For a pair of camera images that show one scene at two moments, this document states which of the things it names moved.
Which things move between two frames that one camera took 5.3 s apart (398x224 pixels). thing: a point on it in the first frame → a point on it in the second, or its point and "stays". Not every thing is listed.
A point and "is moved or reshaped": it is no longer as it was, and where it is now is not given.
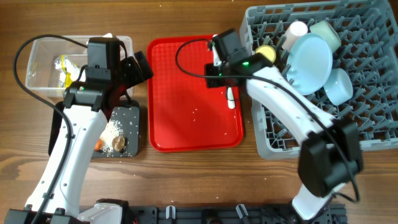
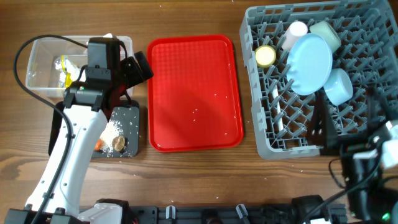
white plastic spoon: (231, 98) is moved or reshaped
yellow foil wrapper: (68, 76) stays
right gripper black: (214, 82) → (341, 143)
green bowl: (324, 28) stays
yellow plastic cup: (268, 51) stays
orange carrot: (99, 145) stays
